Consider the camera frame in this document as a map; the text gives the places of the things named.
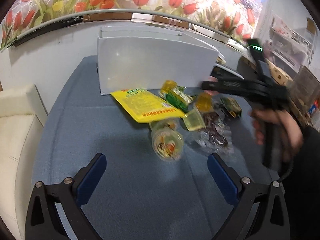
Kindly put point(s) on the white cardboard box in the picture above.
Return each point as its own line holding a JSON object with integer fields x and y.
{"x": 146, "y": 57}

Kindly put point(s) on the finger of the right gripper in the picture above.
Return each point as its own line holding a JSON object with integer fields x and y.
{"x": 222, "y": 73}
{"x": 226, "y": 87}

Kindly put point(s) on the clear yellow-lid jelly cup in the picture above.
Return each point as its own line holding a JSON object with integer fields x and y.
{"x": 167, "y": 144}

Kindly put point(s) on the green striped snack packet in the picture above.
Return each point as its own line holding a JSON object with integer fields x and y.
{"x": 178, "y": 98}

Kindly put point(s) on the orange jelly cup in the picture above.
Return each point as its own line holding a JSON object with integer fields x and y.
{"x": 204, "y": 102}

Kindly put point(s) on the cream sofa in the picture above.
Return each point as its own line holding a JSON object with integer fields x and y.
{"x": 22, "y": 120}

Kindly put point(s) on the wooden side shelf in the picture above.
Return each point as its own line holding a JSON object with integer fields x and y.
{"x": 282, "y": 78}

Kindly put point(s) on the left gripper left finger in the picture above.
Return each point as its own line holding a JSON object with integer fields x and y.
{"x": 43, "y": 220}

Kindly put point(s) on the yellow square jelly cup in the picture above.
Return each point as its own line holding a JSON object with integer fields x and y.
{"x": 193, "y": 120}

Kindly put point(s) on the white framed tray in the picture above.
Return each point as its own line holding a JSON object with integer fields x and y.
{"x": 230, "y": 71}

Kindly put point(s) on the clear dark snack packet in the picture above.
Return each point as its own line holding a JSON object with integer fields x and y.
{"x": 216, "y": 136}

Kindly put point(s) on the person's right hand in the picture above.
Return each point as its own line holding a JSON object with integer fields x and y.
{"x": 290, "y": 132}

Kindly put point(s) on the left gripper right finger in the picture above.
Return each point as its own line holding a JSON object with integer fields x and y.
{"x": 259, "y": 210}

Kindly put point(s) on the yellow jelly cup behind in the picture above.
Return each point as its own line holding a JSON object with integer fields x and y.
{"x": 168, "y": 85}

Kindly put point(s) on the white wire rack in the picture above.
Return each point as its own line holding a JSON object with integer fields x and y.
{"x": 295, "y": 47}

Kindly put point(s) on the yellow snack bag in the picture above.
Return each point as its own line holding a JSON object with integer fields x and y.
{"x": 144, "y": 106}

